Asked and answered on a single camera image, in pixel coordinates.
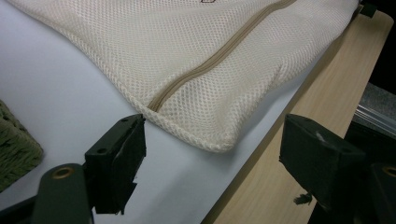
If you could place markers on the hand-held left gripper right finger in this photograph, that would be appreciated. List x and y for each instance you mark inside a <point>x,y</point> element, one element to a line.
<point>320,158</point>

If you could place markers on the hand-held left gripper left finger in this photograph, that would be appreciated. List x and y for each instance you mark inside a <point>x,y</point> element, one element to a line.
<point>113,158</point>

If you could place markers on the green woven basket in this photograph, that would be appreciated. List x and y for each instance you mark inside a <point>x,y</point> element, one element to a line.
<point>15,146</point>

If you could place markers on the cream mesh laundry bag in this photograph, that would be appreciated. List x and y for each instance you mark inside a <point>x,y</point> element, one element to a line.
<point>174,49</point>

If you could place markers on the wooden table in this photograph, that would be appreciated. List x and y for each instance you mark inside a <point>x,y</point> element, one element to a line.
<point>330,93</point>

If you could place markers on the white table sheet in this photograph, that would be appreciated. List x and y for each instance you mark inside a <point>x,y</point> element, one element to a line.
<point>62,81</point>

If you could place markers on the aluminium floor rail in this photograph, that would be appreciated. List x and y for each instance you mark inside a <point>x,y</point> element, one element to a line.
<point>376,112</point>

